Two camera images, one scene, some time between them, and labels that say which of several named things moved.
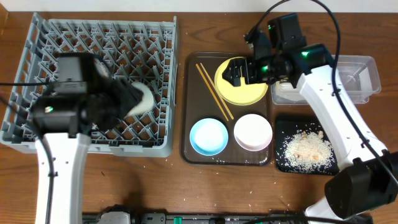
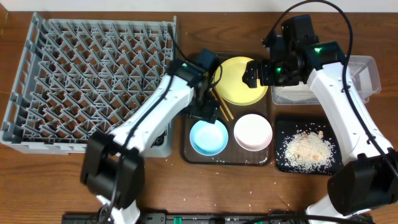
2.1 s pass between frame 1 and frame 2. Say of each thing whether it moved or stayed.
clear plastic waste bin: stayed
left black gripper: moved
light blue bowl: stayed
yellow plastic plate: stayed
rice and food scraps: stayed
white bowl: stayed
